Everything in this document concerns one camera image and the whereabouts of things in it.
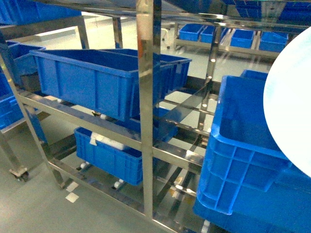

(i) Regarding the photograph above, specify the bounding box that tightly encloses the light blue oval tray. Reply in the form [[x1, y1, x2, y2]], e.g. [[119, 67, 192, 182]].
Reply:
[[263, 29, 311, 176]]

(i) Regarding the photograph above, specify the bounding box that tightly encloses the stainless steel shelf rack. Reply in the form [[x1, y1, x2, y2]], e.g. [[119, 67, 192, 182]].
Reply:
[[0, 0, 311, 233]]

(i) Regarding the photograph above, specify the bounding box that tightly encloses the blue bin lower shelf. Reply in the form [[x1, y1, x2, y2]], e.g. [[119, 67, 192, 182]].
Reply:
[[74, 127, 143, 185]]

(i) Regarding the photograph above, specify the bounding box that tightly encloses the blue bin shelf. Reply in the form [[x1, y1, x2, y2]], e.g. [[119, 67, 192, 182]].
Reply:
[[74, 127, 143, 185], [0, 0, 82, 25]]

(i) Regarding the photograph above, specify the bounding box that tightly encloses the large blue bin on shelf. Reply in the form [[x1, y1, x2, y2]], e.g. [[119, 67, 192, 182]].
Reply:
[[30, 50, 140, 121]]

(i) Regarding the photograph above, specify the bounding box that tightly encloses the small blue bin background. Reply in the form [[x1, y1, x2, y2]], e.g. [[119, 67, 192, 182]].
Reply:
[[259, 32, 289, 52], [179, 24, 204, 42], [201, 26, 228, 43], [230, 29, 255, 49]]

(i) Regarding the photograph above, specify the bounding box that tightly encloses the blue bin top left shelf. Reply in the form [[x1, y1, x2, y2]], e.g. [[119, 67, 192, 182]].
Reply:
[[0, 0, 82, 25]]

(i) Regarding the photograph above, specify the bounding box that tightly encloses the blue crate right foreground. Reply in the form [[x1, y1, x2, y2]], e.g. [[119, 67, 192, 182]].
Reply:
[[193, 76, 311, 233]]

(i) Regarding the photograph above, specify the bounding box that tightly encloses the blue bin far left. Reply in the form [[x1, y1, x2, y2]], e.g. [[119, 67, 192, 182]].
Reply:
[[0, 40, 46, 129]]

